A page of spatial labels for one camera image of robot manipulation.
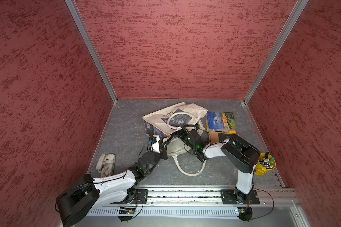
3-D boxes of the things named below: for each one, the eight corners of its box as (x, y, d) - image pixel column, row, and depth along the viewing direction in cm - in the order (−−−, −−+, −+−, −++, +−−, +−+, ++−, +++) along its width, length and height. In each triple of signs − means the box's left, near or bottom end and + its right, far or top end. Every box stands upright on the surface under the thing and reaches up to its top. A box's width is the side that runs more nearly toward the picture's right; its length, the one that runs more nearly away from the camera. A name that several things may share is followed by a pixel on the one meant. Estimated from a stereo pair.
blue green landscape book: (209, 131, 103) (210, 128, 100) (206, 114, 114) (207, 111, 111) (236, 131, 104) (238, 128, 100) (230, 115, 114) (232, 111, 111)
